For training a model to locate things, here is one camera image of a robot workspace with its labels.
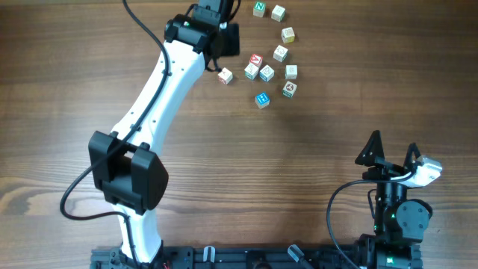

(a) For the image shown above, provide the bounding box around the red O letter block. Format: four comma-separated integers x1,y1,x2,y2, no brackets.
218,67,233,84

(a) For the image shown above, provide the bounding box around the plain beige wooden block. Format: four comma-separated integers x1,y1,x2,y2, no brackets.
285,65,298,79

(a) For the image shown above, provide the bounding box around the blue edged picture block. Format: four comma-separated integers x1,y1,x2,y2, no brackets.
259,65,275,82

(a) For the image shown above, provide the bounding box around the yellow edged wooden block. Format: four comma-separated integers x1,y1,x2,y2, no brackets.
281,27,295,43

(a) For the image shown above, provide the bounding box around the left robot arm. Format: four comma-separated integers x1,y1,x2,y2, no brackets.
88,0,240,268

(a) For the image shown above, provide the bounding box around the white block behind finger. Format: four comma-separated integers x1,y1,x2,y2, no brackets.
273,45,288,62

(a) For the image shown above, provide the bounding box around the green edged picture block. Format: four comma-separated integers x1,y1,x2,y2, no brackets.
244,63,259,80

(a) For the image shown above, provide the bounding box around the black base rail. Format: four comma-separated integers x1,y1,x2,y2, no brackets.
89,244,423,269

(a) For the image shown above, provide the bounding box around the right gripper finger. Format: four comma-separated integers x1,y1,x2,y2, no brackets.
403,143,421,170
355,130,385,166

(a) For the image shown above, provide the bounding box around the green brown circle block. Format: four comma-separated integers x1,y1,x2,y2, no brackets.
282,81,297,99

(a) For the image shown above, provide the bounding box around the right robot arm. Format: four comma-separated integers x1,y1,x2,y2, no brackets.
353,130,432,269

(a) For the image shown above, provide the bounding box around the green N letter block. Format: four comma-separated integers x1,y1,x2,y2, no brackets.
252,1,266,17

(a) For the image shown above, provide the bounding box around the plain white wooden block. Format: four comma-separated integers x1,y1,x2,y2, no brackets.
271,5,285,22

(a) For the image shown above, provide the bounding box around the red A letter block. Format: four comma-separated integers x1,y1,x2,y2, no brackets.
249,54,264,68

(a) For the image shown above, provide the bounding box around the blue top wooden block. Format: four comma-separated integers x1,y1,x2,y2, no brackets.
255,92,270,109

